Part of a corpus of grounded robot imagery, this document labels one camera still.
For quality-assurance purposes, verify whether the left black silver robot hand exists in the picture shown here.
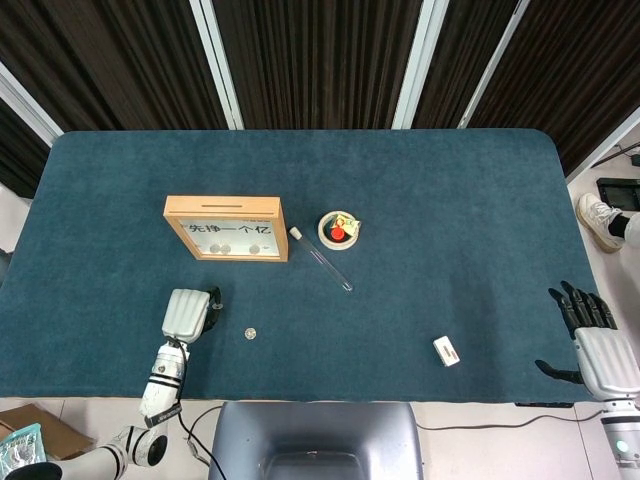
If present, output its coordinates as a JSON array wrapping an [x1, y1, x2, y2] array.
[[160, 285, 225, 345]]

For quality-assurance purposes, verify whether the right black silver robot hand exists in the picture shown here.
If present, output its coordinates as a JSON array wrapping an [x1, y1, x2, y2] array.
[[534, 280, 640, 401]]

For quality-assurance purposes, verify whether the person leg with black sock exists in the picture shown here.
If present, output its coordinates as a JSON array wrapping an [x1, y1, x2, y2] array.
[[607, 209, 640, 251]]

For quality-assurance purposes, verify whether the white sneaker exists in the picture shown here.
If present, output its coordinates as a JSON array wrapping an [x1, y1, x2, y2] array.
[[578, 193, 625, 254]]

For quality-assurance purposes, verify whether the glass test tube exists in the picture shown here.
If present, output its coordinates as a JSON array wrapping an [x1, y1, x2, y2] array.
[[297, 235, 354, 294]]

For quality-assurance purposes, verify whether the small white red box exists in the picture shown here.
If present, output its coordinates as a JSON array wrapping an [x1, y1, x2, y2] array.
[[432, 336, 462, 369]]

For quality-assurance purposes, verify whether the black floor tray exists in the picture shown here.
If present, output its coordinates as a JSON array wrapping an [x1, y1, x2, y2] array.
[[597, 177, 640, 206]]

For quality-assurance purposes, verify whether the beige masking tape roll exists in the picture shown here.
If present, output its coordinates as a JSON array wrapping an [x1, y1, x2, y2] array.
[[317, 210, 360, 251]]

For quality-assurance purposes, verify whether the brown cardboard box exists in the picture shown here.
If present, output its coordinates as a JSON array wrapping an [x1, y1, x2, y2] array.
[[0, 402, 96, 461]]

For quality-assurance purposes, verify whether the yellow green candy wrapper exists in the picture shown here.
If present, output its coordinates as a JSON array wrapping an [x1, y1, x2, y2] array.
[[334, 213, 362, 236]]

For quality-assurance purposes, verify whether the teal plastic packet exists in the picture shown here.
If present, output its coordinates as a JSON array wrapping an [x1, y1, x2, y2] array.
[[0, 423, 47, 474]]

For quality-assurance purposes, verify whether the teal table cloth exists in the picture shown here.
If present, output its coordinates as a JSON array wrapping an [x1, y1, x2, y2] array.
[[0, 128, 604, 401]]

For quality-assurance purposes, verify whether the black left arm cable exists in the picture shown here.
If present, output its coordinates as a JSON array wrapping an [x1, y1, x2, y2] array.
[[167, 337, 192, 401]]

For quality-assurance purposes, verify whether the wooden coin bank box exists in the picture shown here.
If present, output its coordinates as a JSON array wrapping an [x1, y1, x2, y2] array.
[[163, 195, 290, 263]]

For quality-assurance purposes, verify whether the thin black floor cable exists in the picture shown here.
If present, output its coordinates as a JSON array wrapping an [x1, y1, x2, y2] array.
[[414, 413, 601, 432]]

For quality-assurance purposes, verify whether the black floor cable with plug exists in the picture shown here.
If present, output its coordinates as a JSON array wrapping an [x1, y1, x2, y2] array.
[[185, 403, 224, 469]]

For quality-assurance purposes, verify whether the white partition post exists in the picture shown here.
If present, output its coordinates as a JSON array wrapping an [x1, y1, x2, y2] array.
[[0, 62, 65, 149], [566, 118, 640, 181], [188, 0, 245, 130], [456, 0, 532, 129], [390, 0, 449, 130]]

